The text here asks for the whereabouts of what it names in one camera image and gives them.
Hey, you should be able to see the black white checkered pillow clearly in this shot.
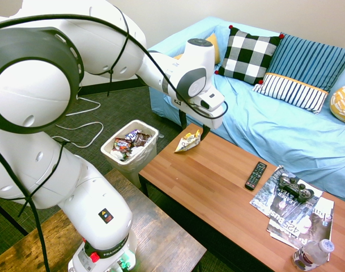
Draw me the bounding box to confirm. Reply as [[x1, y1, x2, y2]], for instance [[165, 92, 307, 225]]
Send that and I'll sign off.
[[214, 24, 285, 86]]

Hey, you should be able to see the magazine with grey cover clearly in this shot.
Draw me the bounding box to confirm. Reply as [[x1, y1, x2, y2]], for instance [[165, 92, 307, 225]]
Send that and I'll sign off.
[[249, 165, 323, 225]]

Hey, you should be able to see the yellow white patterned pillow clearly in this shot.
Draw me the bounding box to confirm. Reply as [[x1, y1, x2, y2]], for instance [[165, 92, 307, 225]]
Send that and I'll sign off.
[[329, 82, 345, 124]]

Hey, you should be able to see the black game controller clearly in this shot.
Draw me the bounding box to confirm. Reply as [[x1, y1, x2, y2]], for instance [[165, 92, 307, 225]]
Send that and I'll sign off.
[[276, 173, 316, 203]]

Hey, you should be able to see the reddish wood coffee table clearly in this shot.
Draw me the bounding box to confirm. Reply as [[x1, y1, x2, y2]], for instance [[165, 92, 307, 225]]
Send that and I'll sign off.
[[138, 122, 345, 272]]

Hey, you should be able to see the yellow white chip bag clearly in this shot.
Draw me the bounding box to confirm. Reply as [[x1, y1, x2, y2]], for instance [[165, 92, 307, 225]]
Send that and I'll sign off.
[[174, 129, 203, 154]]

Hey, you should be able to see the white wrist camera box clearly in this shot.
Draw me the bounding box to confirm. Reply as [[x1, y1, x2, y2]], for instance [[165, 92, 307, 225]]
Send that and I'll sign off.
[[195, 86, 226, 112]]

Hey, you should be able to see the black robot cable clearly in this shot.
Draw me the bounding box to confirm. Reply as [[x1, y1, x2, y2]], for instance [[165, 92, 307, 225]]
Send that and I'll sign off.
[[0, 5, 229, 272]]

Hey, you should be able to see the clear plastic water bottle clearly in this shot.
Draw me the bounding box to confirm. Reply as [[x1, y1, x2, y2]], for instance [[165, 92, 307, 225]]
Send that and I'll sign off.
[[291, 239, 335, 272]]

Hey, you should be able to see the light blue sofa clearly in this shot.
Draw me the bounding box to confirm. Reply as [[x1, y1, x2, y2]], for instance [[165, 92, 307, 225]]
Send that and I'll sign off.
[[148, 16, 345, 199]]

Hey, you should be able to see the black tv remote control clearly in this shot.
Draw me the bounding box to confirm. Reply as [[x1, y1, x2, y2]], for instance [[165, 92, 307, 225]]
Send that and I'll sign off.
[[244, 161, 268, 192]]

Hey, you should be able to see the blue striped pillow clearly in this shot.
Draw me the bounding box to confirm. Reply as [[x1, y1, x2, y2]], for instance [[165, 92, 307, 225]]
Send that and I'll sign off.
[[266, 33, 345, 93]]

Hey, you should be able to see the dark rustic wood table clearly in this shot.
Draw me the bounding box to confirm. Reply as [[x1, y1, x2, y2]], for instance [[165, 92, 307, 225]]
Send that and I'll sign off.
[[0, 168, 207, 272]]

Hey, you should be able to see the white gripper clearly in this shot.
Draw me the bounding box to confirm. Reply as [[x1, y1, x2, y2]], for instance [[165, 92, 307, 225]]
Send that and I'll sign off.
[[170, 95, 226, 143]]

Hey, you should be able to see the white floor cable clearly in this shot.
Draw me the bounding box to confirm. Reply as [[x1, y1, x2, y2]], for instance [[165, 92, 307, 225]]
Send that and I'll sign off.
[[51, 96, 105, 150]]

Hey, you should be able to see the magazine with 425 Business title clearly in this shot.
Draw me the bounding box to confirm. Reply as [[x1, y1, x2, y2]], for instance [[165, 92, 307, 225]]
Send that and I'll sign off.
[[266, 196, 335, 250]]

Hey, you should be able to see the red candy wrapper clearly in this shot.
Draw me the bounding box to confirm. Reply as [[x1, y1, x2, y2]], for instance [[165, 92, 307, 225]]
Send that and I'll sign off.
[[112, 137, 133, 154]]

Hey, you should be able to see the white plastic trash bin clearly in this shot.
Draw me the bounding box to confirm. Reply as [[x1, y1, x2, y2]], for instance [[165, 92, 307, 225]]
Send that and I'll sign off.
[[100, 119, 160, 188]]

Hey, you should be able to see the plain yellow pillow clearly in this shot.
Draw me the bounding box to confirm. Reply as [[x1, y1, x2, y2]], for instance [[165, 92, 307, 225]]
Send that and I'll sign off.
[[173, 33, 222, 65]]

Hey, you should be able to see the brown candy wrapper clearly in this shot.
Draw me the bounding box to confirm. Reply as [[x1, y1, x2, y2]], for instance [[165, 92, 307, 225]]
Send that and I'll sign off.
[[132, 132, 153, 148]]

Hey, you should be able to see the white navy striped pillow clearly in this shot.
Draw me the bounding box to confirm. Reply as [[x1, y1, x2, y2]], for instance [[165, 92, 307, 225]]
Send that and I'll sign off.
[[252, 72, 330, 115]]

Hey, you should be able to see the blue white snack wrapper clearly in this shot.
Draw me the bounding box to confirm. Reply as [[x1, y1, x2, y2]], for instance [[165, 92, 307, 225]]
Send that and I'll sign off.
[[124, 129, 142, 142]]

